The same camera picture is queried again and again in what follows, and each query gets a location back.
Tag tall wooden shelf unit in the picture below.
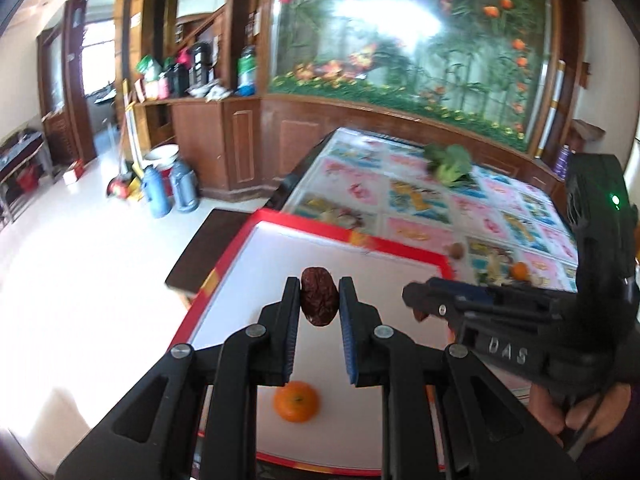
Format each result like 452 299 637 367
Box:
114 0 273 161

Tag colourful printed tablecloth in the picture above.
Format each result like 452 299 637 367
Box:
282 127 581 293

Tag black container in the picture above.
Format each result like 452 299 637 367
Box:
167 64 190 97

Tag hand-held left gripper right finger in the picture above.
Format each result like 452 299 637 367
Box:
338 276 583 480

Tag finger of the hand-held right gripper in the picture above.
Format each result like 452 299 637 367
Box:
402 282 502 329
428 277 552 307

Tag large green plastic bottle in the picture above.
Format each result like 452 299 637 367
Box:
236 45 258 97

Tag wooden door frame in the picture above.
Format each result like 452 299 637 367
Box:
37 0 98 166

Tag purple bottle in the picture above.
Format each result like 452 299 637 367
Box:
555 145 573 180

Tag grey-blue thermos flask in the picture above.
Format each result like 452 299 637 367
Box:
169 157 200 212

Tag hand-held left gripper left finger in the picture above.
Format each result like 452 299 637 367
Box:
55 276 302 480

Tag person's right hand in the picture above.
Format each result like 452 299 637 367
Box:
527 381 640 453

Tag green bag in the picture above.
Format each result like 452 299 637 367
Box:
136 55 163 81

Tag green broccoli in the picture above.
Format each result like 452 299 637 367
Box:
424 144 473 187

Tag red-rimmed white tray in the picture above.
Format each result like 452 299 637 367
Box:
192 209 458 478

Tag white plastic bags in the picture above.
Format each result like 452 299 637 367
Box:
187 82 233 102

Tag white leaning board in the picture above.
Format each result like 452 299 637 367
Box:
122 80 146 161

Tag dark bench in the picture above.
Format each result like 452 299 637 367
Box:
0 130 53 231

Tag wooden panelled cabinet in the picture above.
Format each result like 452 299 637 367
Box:
170 94 568 206

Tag white basin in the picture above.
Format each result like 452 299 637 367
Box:
144 144 180 170

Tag blue thermos flask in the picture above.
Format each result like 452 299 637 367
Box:
141 164 170 219

